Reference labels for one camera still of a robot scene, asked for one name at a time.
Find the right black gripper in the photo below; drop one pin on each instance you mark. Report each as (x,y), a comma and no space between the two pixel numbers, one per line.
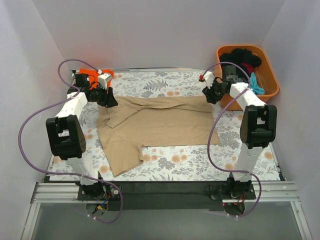
(210,93)

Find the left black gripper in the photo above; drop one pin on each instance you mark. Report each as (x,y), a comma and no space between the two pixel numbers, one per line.
(107,97)

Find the beige t shirt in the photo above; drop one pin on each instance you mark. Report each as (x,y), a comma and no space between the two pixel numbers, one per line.
(123,130)

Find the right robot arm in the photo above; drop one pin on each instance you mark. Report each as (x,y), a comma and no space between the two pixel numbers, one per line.
(257,131)

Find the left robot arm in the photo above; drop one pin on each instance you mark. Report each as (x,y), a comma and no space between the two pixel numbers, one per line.
(66,138)

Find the folded orange t shirt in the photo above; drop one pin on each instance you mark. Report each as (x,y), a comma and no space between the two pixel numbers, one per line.
(93,76)

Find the turquoise garment in basket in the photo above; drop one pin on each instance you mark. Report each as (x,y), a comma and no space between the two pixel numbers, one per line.
(255,86)

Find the red garment in basket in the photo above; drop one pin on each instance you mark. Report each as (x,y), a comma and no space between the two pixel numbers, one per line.
(248,68)

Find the black t shirt in basket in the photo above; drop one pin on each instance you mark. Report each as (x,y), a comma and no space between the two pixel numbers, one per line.
(240,55)

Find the orange plastic basket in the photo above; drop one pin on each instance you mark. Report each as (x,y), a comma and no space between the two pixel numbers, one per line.
(264,75)

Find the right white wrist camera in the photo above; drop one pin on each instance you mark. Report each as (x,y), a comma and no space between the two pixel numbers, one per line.
(208,78)

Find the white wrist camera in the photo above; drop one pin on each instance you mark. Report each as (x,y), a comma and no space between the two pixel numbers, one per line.
(208,78)
(104,79)

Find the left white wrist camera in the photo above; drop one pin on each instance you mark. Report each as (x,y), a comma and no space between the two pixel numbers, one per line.
(104,79)

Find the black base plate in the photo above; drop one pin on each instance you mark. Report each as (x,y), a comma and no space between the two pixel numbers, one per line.
(167,195)

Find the aluminium mounting rail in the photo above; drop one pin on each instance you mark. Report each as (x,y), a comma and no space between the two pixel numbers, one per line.
(69,192)

